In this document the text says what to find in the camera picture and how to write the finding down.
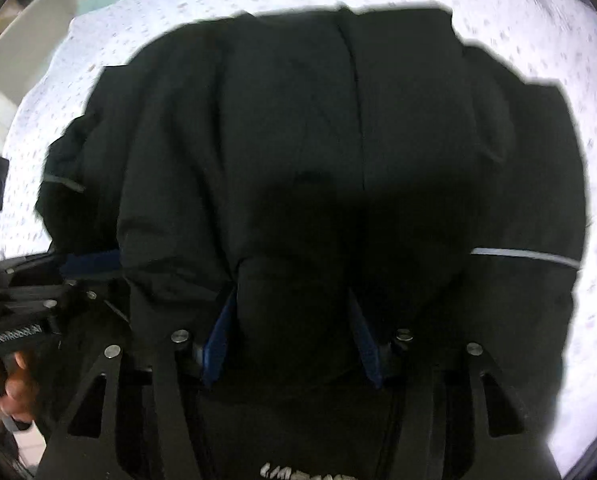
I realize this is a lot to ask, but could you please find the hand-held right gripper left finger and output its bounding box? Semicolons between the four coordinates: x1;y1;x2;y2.
36;287;239;480

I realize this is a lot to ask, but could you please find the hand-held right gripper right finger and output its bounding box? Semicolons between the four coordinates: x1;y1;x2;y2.
348;290;561;480

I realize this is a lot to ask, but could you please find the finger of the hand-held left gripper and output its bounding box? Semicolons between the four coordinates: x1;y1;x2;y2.
1;251;125;281
3;276;132;323

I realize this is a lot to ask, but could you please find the black hooded jacket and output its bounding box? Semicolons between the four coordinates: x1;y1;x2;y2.
33;2;589;480

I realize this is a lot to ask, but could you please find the person's left hand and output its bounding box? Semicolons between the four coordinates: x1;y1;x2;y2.
0;350;42;426

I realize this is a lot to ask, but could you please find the white floral bed sheet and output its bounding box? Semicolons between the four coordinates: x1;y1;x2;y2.
0;0;597;466

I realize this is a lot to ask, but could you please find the white wall shelf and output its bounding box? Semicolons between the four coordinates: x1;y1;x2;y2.
0;0;79;126

